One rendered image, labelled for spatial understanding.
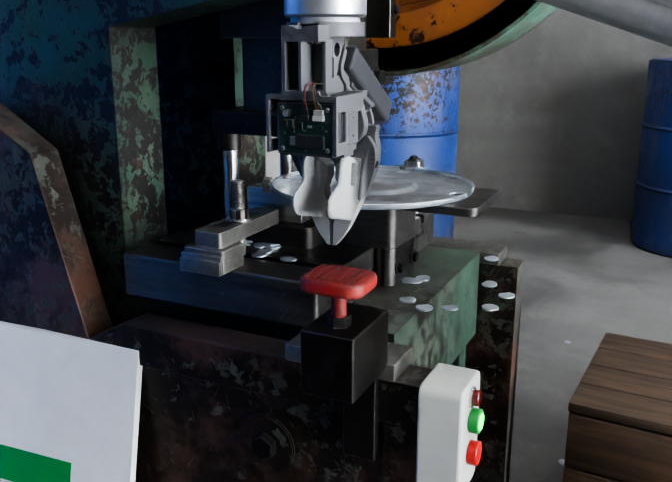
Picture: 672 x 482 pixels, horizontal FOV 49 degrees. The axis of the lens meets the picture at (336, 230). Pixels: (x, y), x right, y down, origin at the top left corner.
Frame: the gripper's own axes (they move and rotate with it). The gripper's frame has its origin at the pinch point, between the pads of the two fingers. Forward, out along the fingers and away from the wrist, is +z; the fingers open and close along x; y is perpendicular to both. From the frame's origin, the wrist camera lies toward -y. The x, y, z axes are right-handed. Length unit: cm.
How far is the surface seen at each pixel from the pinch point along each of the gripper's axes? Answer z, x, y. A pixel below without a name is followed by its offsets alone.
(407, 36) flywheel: -19, -17, -66
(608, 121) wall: 27, -11, -363
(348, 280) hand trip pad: 4.7, 2.0, 1.2
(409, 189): 2.2, -3.9, -32.0
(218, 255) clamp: 7.6, -20.4, -8.7
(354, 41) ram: -17.9, -14.2, -35.8
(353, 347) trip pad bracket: 11.0, 3.2, 2.7
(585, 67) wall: -1, -25, -363
